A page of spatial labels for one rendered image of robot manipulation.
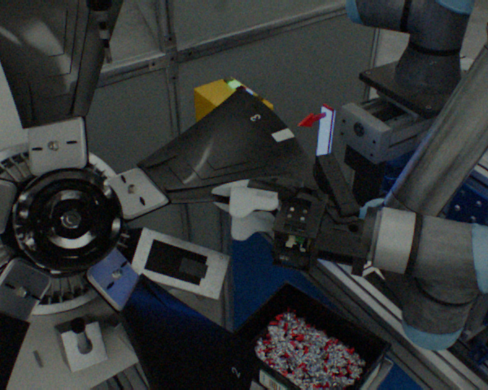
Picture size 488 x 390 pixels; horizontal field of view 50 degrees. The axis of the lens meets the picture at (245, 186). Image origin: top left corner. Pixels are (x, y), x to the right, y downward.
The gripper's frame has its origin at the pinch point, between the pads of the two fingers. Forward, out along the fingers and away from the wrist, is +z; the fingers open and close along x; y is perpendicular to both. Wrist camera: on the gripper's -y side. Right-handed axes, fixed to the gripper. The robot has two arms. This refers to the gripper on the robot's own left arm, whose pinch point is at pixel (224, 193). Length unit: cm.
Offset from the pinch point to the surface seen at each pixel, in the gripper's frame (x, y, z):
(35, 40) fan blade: -17.8, -3.3, 24.9
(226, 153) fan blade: -1.0, -6.7, 1.9
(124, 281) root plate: 5.9, 13.1, 9.6
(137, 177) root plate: -1.1, 1.2, 12.1
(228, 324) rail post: 94, -31, 17
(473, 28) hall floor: 160, -364, -67
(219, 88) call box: 15.0, -43.4, 17.4
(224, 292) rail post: 81, -34, 18
